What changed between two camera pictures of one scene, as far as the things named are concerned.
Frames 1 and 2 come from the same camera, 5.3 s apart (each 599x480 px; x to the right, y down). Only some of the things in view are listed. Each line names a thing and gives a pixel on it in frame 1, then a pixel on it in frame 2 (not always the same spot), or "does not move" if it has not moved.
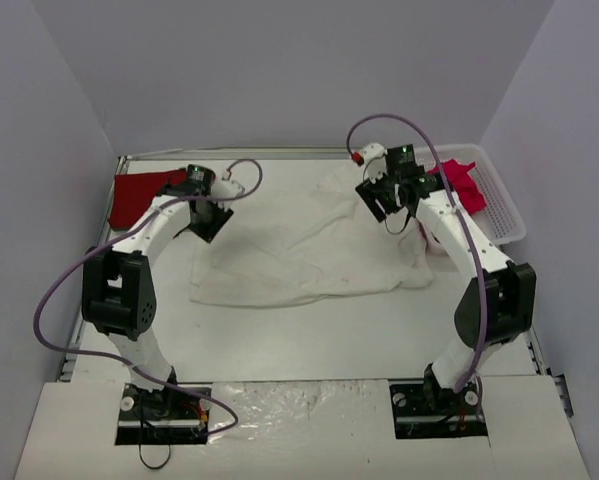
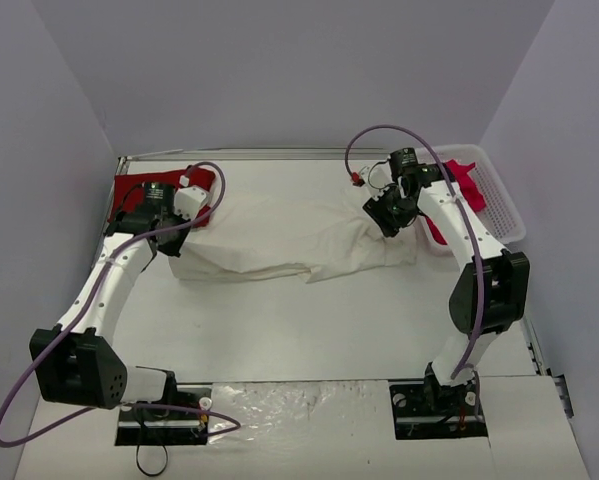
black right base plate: (421, 412) does not move
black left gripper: (212, 222) to (170, 241)
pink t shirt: (466, 190) does not move
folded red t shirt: (133, 193) does not move
